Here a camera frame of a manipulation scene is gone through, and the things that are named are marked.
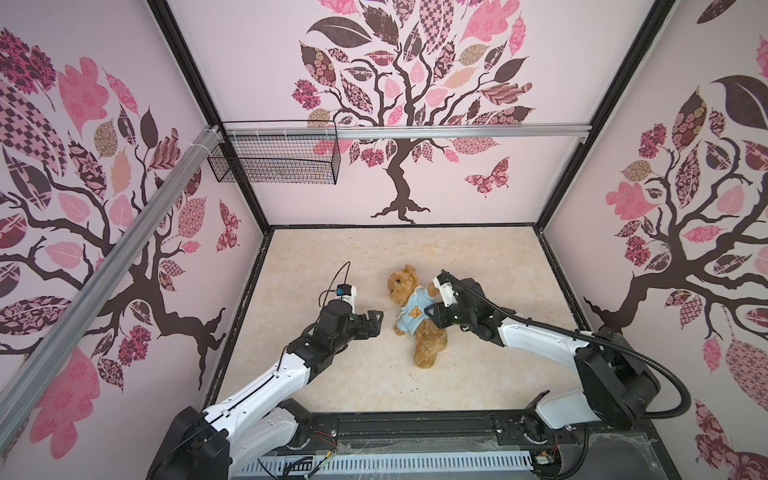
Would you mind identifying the brown plush teddy bear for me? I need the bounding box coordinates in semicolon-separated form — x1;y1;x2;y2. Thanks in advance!
387;264;448;369

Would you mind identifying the light blue bear hoodie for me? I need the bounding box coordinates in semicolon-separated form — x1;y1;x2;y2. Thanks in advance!
395;286;439;335

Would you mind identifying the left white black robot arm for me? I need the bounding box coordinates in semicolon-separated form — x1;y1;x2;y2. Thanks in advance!
146;296;384;479

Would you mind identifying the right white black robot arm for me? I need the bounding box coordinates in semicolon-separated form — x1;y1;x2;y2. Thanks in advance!
426;273;660;443

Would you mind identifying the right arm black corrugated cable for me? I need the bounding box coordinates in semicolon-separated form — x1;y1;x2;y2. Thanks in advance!
437;269;694;421

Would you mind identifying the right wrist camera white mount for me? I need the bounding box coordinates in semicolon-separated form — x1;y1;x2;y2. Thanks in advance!
433;274;458;307

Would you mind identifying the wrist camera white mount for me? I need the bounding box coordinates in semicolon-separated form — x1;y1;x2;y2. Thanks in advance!
433;274;458;307
335;283;357;313

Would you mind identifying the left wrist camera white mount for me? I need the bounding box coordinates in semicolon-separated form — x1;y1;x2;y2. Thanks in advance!
335;283;357;313

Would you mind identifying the left wrist camera black cable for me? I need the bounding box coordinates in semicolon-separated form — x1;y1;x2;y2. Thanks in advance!
316;260;353;308

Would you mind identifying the white slotted cable duct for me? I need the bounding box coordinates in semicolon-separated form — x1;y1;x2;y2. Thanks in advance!
234;451;533;479

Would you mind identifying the black wire basket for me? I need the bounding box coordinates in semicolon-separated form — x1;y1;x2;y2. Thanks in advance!
208;120;341;185

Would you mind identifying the aluminium rail back wall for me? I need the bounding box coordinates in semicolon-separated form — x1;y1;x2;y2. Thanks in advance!
224;122;592;140

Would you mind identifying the aluminium rail wall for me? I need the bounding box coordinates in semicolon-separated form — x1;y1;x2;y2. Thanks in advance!
224;122;592;140
0;124;223;457

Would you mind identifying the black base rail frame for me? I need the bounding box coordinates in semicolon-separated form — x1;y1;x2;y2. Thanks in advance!
227;407;664;480

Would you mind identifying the aluminium rail left wall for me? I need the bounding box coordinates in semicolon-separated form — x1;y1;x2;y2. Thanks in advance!
0;124;223;457

